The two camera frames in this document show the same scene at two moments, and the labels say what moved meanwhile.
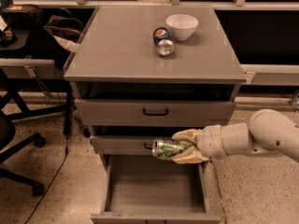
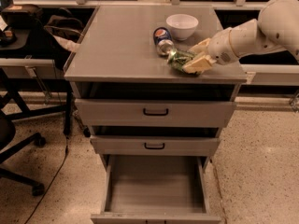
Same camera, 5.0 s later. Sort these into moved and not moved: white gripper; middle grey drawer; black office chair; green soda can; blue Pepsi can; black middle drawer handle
Moved: white gripper; green soda can
Not moved: black office chair; black middle drawer handle; blue Pepsi can; middle grey drawer
